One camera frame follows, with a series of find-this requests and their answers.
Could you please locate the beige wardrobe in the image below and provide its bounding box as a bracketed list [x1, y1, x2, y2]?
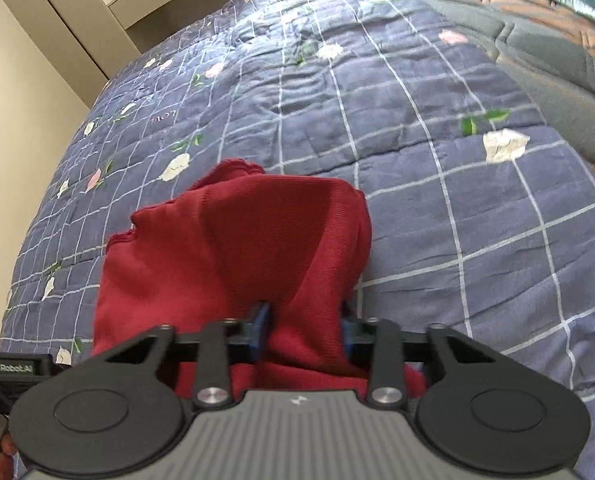
[0, 0, 190, 356]

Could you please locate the red knit garment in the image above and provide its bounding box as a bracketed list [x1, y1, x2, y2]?
[92, 158, 428, 401]

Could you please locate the grey and brown quilt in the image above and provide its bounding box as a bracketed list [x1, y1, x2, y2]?
[377, 0, 595, 183]

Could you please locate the blue checked floral quilt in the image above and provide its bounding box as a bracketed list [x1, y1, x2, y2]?
[0, 0, 595, 480]

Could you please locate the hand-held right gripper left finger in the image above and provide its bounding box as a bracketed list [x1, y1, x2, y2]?
[90, 301, 274, 408]

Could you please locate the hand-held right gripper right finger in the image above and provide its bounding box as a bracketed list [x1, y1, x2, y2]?
[340, 301, 509, 408]

